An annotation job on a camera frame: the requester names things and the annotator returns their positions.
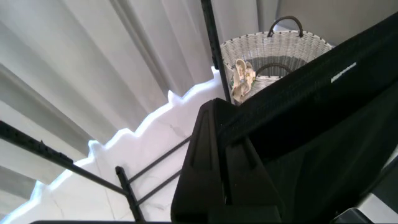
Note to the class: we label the black garment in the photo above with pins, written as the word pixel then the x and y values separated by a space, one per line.
pixel 311 124

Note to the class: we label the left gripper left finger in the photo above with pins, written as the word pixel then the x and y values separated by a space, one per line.
pixel 199 186

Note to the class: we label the white laundry basket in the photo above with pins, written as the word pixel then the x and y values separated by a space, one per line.
pixel 264 46

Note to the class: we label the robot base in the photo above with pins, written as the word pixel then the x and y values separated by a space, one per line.
pixel 379 208

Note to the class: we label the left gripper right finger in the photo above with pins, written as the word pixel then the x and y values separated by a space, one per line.
pixel 252 193

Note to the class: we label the cream printed garment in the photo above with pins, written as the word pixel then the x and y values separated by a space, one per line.
pixel 242 81

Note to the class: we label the black clothes rack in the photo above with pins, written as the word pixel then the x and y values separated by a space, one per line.
pixel 214 46

